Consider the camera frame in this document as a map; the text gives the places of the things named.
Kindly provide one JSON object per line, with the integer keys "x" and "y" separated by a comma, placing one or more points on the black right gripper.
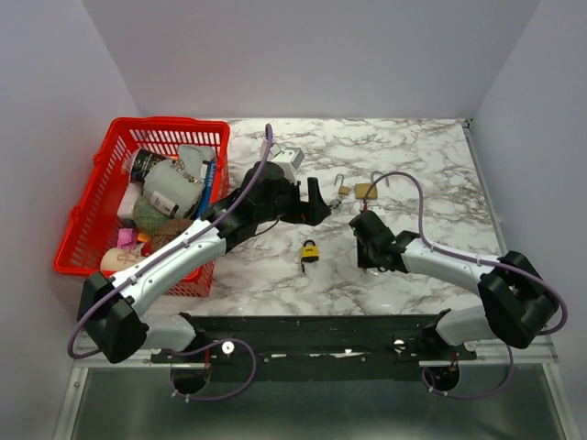
{"x": 363, "y": 261}

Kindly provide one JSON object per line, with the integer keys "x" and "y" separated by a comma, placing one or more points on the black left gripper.
{"x": 311, "y": 213}

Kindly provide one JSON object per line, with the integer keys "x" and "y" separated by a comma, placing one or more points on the small brass padlock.
{"x": 343, "y": 191}

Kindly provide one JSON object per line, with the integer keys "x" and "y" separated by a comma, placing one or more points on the large brass padlock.
{"x": 367, "y": 190}

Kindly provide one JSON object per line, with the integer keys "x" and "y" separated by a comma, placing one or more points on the yellow black padlock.
{"x": 309, "y": 253}

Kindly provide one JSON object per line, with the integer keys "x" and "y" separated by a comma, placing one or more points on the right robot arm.
{"x": 515, "y": 304}

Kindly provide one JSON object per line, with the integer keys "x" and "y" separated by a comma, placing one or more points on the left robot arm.
{"x": 113, "y": 310}

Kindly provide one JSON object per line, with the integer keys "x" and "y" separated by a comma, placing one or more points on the clear water bottle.
{"x": 268, "y": 148}

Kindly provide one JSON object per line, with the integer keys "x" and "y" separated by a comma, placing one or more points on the blue tube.
{"x": 207, "y": 191}

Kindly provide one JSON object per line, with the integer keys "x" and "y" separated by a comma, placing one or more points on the grey crumpled bag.
{"x": 182, "y": 179}

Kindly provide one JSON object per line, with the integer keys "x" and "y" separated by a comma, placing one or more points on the brown round object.
{"x": 168, "y": 231}

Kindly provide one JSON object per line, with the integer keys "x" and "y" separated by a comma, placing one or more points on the white small bottle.
{"x": 163, "y": 204}

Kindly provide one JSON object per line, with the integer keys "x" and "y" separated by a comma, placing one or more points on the green round sponge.
{"x": 146, "y": 217}

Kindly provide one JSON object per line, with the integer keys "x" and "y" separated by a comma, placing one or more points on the pink small box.
{"x": 127, "y": 238}

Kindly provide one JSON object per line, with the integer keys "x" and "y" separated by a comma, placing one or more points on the red plastic basket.
{"x": 93, "y": 225}

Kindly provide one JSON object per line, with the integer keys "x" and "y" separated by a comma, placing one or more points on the panda keychain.
{"x": 335, "y": 205}

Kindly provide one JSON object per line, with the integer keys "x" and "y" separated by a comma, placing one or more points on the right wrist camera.
{"x": 367, "y": 226}

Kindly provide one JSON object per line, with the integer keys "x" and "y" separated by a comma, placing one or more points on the aluminium profile rail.
{"x": 494, "y": 352}

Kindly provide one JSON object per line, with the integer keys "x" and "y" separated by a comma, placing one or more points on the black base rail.
{"x": 314, "y": 348}

